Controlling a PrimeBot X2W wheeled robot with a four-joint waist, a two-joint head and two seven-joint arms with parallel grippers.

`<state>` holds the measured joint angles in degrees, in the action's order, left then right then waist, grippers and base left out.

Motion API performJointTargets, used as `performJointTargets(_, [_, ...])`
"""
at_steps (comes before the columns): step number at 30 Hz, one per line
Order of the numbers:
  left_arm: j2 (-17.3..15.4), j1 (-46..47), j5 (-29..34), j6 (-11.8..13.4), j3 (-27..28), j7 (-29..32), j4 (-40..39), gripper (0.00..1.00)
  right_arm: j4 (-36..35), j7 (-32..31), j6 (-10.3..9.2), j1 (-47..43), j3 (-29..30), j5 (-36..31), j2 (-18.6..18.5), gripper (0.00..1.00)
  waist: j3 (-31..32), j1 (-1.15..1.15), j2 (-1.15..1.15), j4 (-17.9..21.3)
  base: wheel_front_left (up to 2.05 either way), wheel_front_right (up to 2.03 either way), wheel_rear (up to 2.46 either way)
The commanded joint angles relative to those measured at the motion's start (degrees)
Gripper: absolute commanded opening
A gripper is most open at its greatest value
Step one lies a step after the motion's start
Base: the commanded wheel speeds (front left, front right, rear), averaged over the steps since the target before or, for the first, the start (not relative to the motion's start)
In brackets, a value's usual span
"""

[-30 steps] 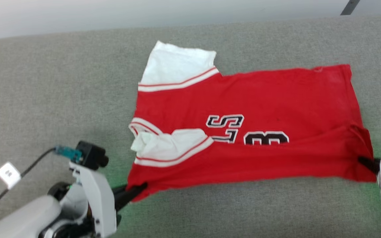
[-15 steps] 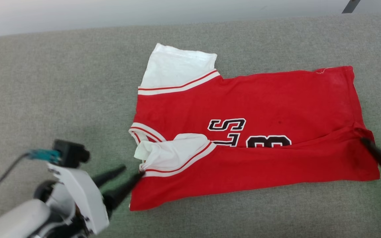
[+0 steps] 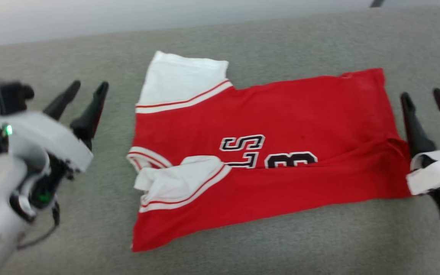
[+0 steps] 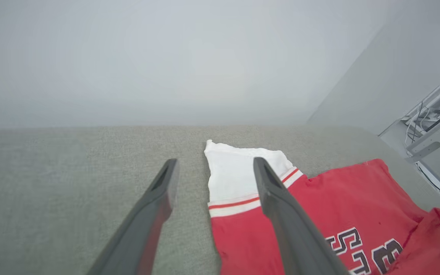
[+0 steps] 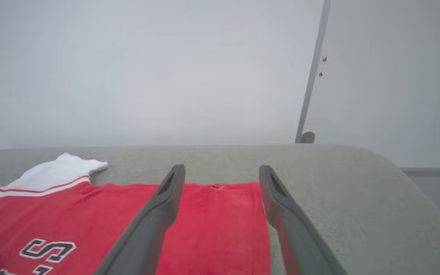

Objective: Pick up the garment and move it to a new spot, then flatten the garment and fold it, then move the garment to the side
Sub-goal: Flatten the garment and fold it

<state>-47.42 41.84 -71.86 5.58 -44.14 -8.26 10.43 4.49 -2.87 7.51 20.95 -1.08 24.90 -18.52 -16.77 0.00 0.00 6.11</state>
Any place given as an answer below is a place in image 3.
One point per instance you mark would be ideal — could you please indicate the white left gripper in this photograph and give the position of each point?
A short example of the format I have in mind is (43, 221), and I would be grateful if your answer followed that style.
(52, 137)

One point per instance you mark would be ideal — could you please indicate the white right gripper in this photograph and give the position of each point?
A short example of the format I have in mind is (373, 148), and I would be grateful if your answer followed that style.
(439, 170)

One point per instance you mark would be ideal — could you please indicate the red and white basketball jersey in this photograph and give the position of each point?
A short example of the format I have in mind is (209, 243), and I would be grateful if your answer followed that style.
(281, 122)

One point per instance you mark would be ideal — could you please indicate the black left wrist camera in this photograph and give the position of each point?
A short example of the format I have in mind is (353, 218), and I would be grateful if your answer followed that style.
(8, 97)

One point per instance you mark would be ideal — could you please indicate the dark grey metal bracket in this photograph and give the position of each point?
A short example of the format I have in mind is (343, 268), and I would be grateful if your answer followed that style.
(376, 3)

